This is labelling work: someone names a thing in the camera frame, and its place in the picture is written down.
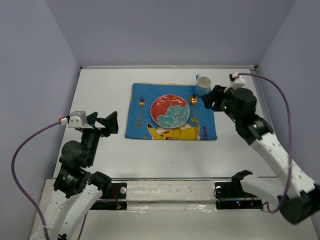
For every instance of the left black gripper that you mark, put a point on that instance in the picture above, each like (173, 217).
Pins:
(111, 123)

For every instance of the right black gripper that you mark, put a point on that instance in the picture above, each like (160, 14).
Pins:
(209, 98)

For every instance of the blue paper cup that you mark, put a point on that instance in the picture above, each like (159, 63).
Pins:
(203, 85)

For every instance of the gold spoon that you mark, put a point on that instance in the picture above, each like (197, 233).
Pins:
(193, 102)

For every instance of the blue cartoon placemat cloth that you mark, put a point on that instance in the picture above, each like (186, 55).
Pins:
(141, 126)

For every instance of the gold fork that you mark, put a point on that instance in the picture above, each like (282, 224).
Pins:
(141, 105)

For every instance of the red and blue ceramic plate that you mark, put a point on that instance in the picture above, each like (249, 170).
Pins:
(170, 111)

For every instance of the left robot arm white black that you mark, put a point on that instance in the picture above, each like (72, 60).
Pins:
(75, 190)

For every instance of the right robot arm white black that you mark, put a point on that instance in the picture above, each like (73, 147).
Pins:
(299, 196)

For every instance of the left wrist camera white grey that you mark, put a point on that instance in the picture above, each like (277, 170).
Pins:
(77, 120)

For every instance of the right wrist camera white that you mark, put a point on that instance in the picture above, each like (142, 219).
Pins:
(236, 81)

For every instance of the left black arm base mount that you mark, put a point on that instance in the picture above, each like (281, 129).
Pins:
(114, 200)

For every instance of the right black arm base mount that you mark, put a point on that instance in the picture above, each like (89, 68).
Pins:
(232, 197)

